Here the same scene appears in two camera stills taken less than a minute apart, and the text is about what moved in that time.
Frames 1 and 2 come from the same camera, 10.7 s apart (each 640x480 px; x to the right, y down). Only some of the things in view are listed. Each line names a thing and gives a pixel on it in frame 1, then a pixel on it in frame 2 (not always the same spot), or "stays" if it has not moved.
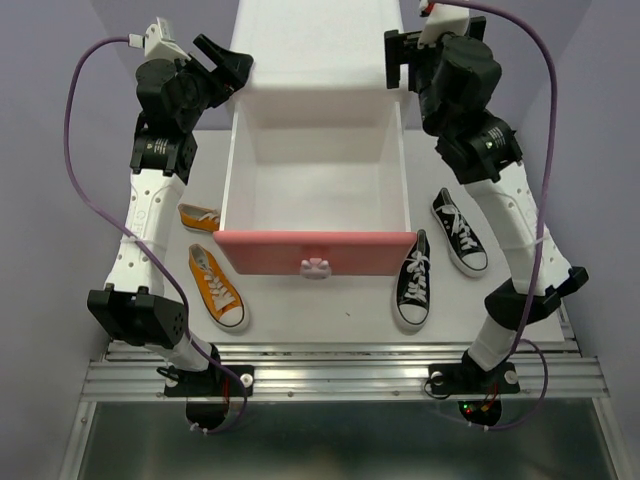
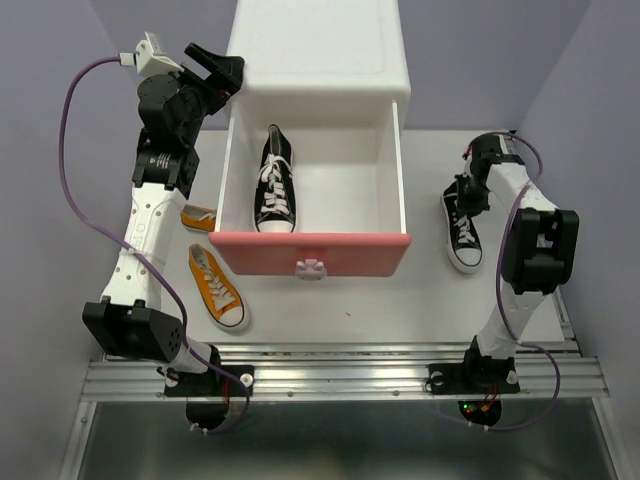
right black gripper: x=404 y=48 to x=467 y=207
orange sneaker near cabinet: x=198 y=217 stays
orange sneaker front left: x=221 y=303 stays
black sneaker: x=413 y=287 to x=275 y=205
